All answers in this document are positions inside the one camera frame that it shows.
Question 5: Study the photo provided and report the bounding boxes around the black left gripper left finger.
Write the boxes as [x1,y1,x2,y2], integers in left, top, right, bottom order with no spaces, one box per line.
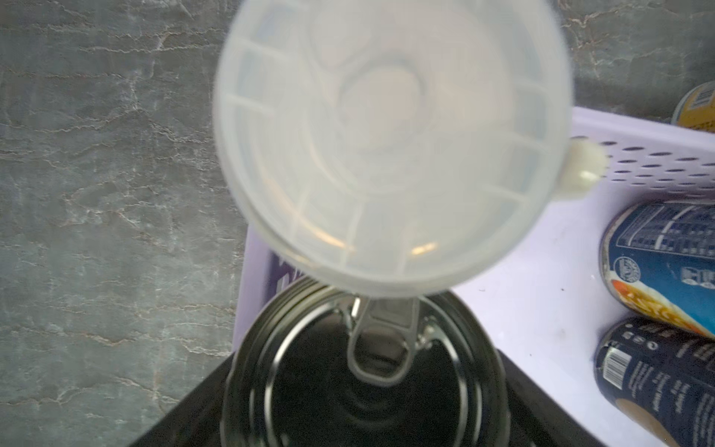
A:
[130,357,233,447]

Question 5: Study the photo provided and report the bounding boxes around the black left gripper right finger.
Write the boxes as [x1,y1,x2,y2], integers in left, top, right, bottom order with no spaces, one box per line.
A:
[498,350,604,447]

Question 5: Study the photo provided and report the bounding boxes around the dark labelled tin can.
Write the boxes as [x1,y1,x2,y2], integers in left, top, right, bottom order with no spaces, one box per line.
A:
[594,317,714,447]

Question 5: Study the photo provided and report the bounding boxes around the dark blue tin can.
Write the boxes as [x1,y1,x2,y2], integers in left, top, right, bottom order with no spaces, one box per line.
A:
[221,278,510,446]

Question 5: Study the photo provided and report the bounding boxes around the blue Progresso soup can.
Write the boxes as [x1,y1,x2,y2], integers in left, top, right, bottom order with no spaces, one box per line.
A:
[599,199,714,338]

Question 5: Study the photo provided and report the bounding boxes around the tall can with plastic lid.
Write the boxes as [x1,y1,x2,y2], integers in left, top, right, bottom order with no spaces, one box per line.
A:
[212,1,608,298]

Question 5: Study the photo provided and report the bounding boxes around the purple plastic basket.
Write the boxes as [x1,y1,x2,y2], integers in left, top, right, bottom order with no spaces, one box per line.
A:
[234,108,714,446]

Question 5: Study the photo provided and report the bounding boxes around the yellow corn can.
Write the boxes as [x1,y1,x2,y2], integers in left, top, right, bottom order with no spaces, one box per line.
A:
[670,81,715,133]

